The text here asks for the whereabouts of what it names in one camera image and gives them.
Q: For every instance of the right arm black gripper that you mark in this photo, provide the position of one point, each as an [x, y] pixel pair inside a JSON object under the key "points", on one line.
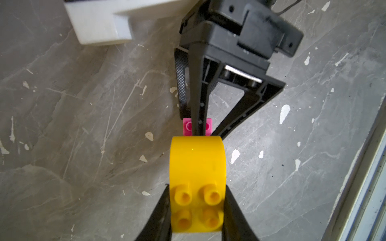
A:
{"points": [[248, 30]]}

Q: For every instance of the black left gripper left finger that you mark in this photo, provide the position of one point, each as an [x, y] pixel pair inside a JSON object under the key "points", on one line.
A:
{"points": [[158, 227]]}

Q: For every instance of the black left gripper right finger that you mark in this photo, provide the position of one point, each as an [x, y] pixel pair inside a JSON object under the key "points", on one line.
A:
{"points": [[235, 226]]}

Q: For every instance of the yellow curved lego brick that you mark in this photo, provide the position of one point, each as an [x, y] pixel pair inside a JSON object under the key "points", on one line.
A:
{"points": [[197, 182]]}

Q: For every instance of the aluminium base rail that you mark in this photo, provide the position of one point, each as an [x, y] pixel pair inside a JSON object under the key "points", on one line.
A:
{"points": [[360, 211]]}

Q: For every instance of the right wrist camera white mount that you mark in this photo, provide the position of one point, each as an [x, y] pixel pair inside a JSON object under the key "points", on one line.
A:
{"points": [[103, 23]]}

